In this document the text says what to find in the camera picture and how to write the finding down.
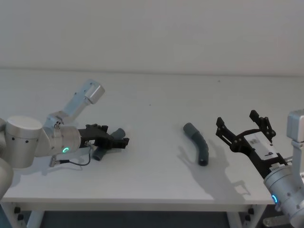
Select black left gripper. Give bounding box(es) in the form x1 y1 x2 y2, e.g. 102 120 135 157
77 123 130 151

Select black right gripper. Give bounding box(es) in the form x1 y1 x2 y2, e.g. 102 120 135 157
215 110 290 179

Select short grey plastic pipe fitting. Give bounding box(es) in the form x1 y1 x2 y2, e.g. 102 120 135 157
93 127 127 161

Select curved grey plastic pipe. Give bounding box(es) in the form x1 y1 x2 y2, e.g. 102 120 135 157
182 122 209 167

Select thin dark cable silver plug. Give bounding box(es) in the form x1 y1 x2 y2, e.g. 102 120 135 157
48 140 96 167

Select white metal table frame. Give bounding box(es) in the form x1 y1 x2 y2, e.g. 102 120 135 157
0 200 270 228

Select grey metal base plate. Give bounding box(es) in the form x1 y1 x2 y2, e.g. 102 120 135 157
263 216 289 227

